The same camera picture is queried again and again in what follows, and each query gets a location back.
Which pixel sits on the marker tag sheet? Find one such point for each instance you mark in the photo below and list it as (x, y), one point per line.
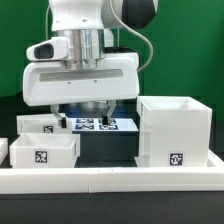
(95, 124)

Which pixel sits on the white left fence bar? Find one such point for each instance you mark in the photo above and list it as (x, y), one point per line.
(3, 149)

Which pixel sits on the white drawer tray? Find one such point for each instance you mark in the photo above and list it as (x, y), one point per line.
(39, 150)
(42, 123)

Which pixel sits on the white front drawer tray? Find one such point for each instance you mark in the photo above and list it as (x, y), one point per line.
(39, 150)

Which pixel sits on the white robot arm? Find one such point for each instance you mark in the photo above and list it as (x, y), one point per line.
(80, 62)

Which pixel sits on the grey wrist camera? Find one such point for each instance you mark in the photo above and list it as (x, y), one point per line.
(53, 49)

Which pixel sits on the white right fence bar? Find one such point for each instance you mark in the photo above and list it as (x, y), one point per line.
(214, 160)

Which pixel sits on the white fence bar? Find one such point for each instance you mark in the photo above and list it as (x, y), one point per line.
(3, 149)
(99, 180)
(214, 160)

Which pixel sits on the white front fence bar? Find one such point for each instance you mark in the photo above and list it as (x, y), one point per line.
(99, 180)

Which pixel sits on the white rear drawer tray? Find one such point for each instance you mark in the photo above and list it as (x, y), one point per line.
(42, 123)

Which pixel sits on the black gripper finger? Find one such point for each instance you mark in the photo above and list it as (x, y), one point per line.
(61, 120)
(106, 118)

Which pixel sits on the white drawer cabinet box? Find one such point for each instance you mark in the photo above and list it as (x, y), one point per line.
(174, 132)

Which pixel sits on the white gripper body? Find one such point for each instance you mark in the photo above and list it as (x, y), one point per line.
(50, 83)

